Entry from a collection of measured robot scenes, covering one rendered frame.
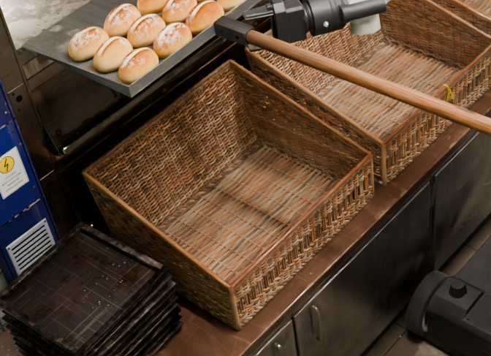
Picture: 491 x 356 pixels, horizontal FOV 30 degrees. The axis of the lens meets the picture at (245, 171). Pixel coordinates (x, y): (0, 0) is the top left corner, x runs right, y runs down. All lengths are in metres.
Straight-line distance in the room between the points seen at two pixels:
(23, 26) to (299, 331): 0.99
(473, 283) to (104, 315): 1.21
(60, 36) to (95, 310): 0.62
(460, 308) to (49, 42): 1.35
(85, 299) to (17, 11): 0.71
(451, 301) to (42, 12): 1.37
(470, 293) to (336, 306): 0.46
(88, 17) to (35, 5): 0.16
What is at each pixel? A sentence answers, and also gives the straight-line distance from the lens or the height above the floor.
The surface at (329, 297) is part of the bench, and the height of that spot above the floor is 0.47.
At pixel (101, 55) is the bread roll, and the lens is 1.95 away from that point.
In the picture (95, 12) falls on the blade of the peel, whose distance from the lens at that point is 2.19.
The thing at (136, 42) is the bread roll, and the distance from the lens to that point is 2.01.
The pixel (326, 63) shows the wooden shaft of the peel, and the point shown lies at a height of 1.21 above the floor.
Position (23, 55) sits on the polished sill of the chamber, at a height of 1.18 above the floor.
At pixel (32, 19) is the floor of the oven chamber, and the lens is 2.23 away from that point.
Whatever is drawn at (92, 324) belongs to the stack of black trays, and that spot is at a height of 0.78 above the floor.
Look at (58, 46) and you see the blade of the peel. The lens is 2.10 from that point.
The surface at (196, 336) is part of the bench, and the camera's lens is 2.19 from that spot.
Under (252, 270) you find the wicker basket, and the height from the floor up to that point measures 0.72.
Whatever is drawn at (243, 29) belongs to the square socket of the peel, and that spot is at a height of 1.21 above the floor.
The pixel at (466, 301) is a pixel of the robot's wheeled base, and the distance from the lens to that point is 2.69.
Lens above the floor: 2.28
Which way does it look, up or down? 42 degrees down
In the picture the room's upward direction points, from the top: 10 degrees counter-clockwise
